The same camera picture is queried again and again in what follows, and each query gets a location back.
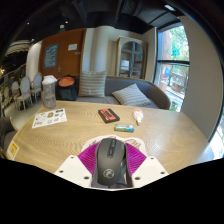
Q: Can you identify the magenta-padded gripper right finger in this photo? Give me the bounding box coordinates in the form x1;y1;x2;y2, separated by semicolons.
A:
124;143;169;188

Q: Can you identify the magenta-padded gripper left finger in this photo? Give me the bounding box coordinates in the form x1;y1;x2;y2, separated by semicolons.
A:
54;142;100;188

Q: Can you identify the black computer mouse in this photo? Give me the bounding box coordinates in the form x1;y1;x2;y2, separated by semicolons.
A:
91;137;134;190

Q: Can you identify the small green packet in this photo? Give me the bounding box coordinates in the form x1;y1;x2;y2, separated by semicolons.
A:
114;123;136;133

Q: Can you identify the white and pink tube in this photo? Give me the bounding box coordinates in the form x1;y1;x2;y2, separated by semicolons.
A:
132;107;144;125

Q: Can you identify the black and red flat box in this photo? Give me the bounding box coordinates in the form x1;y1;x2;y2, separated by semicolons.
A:
97;107;121;124

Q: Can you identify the white printed paper sheet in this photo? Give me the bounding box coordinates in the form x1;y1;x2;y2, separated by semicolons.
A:
31;108;68;129

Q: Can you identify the grey striped flat cushion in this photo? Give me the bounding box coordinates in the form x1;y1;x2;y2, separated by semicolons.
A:
111;83;153;108

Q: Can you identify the grey curved sofa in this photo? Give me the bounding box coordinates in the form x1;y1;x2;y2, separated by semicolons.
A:
54;74;172;110

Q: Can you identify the yellow square table sticker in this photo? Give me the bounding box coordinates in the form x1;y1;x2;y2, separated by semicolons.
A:
6;140;20;161

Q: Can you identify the black and orange bag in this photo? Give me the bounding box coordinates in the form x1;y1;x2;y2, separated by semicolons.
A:
55;74;79;102

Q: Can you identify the clear tumbler with white lid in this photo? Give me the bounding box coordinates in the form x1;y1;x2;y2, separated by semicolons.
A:
41;74;58;109

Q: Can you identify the striped square cushion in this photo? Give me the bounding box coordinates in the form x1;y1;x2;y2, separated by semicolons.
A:
77;70;108;98

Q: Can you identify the dark grey tufted armchair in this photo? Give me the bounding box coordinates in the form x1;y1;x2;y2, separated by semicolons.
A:
0;116;18;153

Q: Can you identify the group of white dining chairs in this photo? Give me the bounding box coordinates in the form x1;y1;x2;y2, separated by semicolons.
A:
1;72;44;111

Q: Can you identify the dark-framed window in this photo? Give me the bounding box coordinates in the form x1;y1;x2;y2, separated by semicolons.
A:
153;24;190;113

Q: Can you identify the arched glass-door cabinet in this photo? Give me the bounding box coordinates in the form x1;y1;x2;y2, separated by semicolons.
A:
115;35;149;80

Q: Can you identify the blue wall poster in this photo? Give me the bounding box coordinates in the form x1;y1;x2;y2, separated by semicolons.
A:
43;43;59;69

